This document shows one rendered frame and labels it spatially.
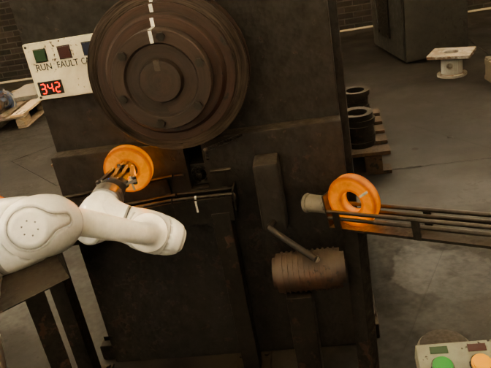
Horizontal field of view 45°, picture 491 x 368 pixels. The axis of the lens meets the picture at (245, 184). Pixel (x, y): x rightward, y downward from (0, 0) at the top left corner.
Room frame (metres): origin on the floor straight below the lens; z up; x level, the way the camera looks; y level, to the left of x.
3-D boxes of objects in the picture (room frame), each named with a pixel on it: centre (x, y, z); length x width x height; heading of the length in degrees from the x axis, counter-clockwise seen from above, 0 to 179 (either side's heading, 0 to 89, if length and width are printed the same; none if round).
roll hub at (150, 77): (1.63, 0.17, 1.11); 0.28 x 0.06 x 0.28; 81
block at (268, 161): (1.70, -0.07, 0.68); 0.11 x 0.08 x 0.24; 171
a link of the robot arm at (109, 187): (1.53, 0.39, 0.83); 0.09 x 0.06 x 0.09; 81
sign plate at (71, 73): (1.89, 0.48, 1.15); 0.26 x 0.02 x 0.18; 81
